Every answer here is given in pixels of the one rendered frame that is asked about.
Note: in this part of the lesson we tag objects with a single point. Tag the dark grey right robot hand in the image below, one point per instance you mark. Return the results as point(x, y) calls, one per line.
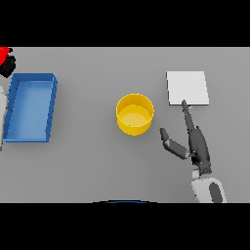
point(200, 146)

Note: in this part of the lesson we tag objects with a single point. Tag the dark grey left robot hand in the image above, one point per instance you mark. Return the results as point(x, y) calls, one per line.
point(8, 66)

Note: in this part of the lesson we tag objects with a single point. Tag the red beaker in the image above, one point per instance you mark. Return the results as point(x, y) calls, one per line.
point(3, 54)

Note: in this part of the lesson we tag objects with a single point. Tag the yellow bowl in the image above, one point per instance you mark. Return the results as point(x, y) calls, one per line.
point(134, 114)

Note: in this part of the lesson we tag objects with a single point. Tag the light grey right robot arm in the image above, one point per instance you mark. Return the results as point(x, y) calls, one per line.
point(208, 190)

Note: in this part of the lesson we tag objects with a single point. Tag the pale square measuring scale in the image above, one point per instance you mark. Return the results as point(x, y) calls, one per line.
point(187, 88)

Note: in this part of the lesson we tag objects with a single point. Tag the blue tray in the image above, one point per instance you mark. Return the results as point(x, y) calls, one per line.
point(30, 107)

